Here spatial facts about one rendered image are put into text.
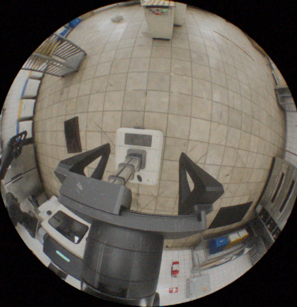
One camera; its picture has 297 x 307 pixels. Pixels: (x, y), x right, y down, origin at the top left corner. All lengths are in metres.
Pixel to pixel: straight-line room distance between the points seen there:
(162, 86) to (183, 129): 0.63
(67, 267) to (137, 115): 1.53
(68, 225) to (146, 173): 1.07
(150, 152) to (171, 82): 0.96
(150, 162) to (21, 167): 3.33
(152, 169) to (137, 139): 0.36
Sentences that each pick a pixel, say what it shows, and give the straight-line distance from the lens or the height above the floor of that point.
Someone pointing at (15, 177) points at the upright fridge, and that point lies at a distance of 3.46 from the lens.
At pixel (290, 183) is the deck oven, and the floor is 0.90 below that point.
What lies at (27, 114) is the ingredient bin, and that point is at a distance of 3.76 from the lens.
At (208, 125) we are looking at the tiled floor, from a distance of 1.54.
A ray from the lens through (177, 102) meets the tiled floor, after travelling 1.46.
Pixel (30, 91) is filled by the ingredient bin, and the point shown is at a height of 0.41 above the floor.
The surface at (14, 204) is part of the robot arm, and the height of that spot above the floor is 1.44.
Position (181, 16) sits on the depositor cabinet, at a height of 0.41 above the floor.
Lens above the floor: 1.41
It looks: 75 degrees down
